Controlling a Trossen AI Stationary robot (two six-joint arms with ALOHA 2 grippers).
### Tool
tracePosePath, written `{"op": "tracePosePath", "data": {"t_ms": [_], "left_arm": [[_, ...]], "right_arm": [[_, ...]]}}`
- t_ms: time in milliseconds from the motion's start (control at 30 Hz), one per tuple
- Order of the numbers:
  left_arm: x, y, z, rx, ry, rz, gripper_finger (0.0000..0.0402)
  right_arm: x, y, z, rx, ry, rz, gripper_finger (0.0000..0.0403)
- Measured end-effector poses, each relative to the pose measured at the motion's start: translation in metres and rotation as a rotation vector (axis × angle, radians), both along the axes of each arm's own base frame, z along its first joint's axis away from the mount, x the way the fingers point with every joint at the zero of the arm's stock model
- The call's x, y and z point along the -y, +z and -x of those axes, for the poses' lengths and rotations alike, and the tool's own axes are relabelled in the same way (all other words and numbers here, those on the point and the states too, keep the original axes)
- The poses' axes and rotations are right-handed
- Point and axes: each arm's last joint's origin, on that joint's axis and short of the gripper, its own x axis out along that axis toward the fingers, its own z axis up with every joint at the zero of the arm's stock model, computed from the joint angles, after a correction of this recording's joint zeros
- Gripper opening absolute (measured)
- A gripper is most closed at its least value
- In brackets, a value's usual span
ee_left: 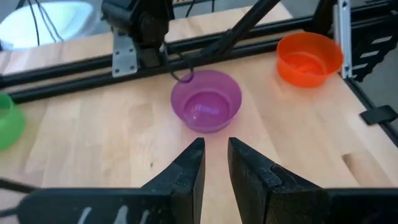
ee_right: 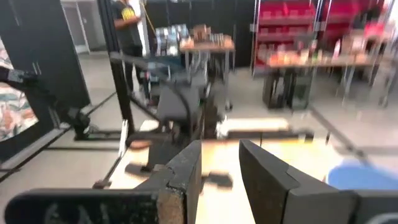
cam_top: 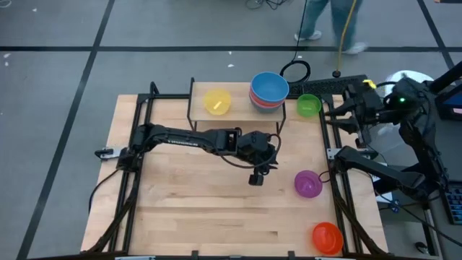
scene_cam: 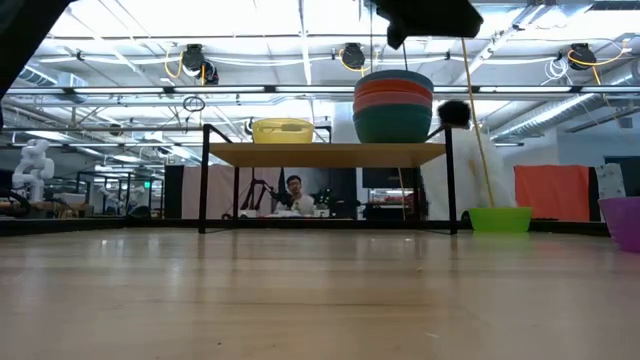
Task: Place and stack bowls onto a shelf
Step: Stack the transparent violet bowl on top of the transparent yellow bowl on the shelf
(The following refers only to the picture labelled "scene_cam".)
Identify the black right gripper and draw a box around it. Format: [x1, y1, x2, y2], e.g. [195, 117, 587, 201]
[372, 0, 485, 51]

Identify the blue plastic bowl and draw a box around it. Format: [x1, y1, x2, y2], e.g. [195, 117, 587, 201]
[353, 69, 435, 92]

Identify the pink plastic bowl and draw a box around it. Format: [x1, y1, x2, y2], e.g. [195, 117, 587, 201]
[352, 91, 434, 115]

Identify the teal plastic bowl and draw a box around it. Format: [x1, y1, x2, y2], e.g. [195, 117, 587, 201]
[352, 103, 434, 145]

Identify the yellow plastic bowl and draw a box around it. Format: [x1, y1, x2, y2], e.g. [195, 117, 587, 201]
[251, 117, 315, 145]

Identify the green plastic bowl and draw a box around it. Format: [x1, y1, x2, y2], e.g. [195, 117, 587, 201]
[467, 206, 534, 234]

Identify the purple plastic bowl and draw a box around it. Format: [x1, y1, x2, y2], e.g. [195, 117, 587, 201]
[597, 196, 640, 254]

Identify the wooden shelf with black legs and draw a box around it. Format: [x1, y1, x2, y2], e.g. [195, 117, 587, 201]
[198, 123, 459, 236]

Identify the person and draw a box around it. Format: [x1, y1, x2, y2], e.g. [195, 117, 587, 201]
[421, 98, 516, 222]
[273, 174, 317, 217]

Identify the dark background monitor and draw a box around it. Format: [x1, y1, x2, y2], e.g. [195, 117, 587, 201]
[362, 167, 421, 190]

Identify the black background cabinet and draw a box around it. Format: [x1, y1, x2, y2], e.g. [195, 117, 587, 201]
[329, 167, 359, 220]

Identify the reddish fabric screen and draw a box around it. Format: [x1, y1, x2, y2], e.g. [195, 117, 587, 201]
[513, 164, 592, 223]

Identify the white patterned panel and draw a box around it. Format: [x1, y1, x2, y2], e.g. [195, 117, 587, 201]
[594, 163, 628, 222]

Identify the beige partition screen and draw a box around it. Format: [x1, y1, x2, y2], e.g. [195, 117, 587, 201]
[182, 164, 281, 220]

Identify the black upright panel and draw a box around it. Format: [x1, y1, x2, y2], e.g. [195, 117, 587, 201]
[163, 164, 185, 220]

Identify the long ceiling light strip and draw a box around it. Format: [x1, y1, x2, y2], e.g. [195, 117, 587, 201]
[4, 84, 640, 96]

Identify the white humanoid robot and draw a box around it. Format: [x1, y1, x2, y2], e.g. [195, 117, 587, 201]
[10, 138, 56, 204]

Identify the yellow cable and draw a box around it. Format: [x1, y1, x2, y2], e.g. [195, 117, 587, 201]
[459, 37, 496, 209]

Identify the thin black hanging cable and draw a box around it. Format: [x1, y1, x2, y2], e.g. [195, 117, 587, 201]
[368, 0, 376, 101]

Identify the black ceiling cable reel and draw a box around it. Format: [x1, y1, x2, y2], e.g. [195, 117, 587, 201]
[337, 42, 376, 86]
[566, 39, 632, 86]
[164, 42, 221, 86]

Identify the silver ventilation duct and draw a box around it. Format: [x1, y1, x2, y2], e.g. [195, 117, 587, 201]
[487, 57, 640, 144]
[14, 62, 89, 89]

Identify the black hanging cable loop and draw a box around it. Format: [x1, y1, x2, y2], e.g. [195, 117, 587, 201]
[182, 94, 207, 114]

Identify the black metal table frame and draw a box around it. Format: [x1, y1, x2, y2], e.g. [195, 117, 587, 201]
[0, 217, 619, 238]

